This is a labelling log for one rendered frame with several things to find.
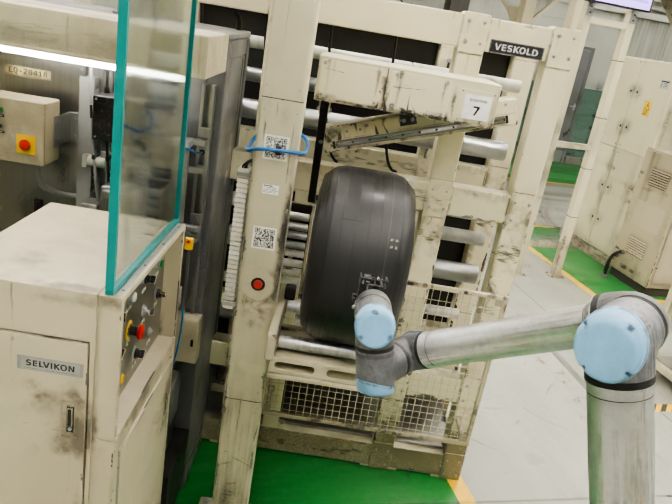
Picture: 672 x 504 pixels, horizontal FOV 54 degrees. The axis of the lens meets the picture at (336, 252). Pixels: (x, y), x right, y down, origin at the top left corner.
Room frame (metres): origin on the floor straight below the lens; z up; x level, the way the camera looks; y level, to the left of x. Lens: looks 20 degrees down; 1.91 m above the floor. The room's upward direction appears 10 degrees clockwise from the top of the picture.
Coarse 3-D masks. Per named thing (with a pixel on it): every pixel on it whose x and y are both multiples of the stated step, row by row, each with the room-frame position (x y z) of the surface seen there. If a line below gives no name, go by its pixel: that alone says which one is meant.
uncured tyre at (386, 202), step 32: (320, 192) 1.96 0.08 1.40; (352, 192) 1.90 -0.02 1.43; (384, 192) 1.92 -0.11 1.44; (320, 224) 1.83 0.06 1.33; (352, 224) 1.82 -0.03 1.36; (384, 224) 1.83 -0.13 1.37; (320, 256) 1.78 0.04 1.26; (352, 256) 1.77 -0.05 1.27; (384, 256) 1.78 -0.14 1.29; (320, 288) 1.76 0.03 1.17; (352, 288) 1.76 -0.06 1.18; (320, 320) 1.79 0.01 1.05; (352, 320) 1.78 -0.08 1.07
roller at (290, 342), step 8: (280, 336) 1.89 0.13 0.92; (288, 336) 1.90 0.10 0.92; (296, 336) 1.91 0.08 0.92; (280, 344) 1.88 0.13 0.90; (288, 344) 1.88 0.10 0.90; (296, 344) 1.88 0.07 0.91; (304, 344) 1.89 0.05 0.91; (312, 344) 1.89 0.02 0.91; (320, 344) 1.89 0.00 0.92; (328, 344) 1.90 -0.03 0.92; (336, 344) 1.90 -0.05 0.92; (344, 344) 1.91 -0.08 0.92; (312, 352) 1.89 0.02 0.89; (320, 352) 1.89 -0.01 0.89; (328, 352) 1.89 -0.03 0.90; (336, 352) 1.89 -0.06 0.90; (344, 352) 1.89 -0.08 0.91; (352, 352) 1.89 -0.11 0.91
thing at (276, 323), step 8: (280, 296) 2.14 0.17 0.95; (280, 304) 2.07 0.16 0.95; (280, 312) 2.01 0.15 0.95; (272, 320) 1.94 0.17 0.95; (280, 320) 1.96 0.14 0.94; (272, 328) 1.88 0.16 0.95; (280, 328) 2.04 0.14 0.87; (272, 336) 1.85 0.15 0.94; (272, 344) 1.84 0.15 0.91; (272, 352) 1.84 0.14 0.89; (272, 360) 1.85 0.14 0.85
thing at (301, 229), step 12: (300, 204) 2.49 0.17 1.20; (300, 216) 2.36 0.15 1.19; (312, 216) 2.35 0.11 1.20; (288, 228) 2.36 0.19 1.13; (300, 228) 2.35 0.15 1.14; (288, 240) 2.37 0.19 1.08; (300, 240) 2.49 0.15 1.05; (288, 252) 2.36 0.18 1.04; (300, 252) 2.37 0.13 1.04; (288, 264) 2.35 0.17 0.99; (300, 264) 2.35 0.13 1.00; (300, 288) 2.35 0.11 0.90
